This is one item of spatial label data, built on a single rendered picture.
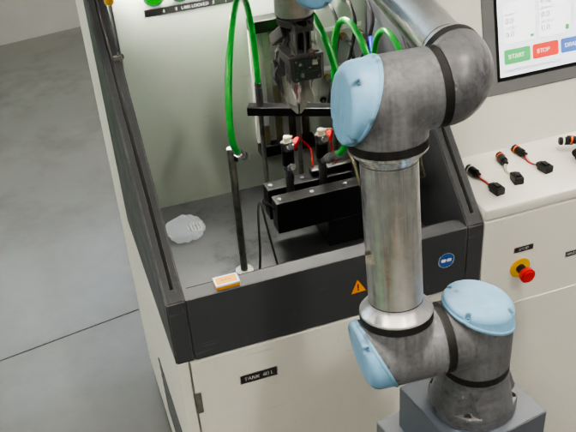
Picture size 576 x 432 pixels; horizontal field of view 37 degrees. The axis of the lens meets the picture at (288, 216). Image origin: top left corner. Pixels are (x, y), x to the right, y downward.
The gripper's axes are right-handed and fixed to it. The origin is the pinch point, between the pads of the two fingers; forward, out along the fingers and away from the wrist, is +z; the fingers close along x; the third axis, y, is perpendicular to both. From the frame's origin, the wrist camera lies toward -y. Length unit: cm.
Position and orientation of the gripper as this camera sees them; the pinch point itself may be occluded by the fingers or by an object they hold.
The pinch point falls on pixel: (297, 105)
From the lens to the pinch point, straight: 175.8
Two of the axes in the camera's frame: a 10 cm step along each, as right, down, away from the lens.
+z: 0.6, 8.3, 5.6
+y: 3.2, 5.1, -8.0
